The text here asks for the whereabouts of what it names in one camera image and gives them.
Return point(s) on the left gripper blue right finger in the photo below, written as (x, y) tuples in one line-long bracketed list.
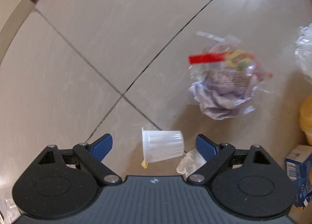
[(217, 157)]

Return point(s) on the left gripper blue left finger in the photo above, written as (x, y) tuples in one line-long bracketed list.
[(90, 158)]

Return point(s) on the white ribbed plastic cup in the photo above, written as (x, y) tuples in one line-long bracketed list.
[(160, 145)]

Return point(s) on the small crumpled clear wrapper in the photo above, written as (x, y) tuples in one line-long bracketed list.
[(190, 163)]

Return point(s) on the crumpled white paper ball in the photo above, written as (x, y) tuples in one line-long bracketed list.
[(223, 95)]

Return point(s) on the small blue white carton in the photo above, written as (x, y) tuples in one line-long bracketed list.
[(298, 167)]

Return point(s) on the crumpled clear plastic bag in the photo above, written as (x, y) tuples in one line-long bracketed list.
[(303, 50)]

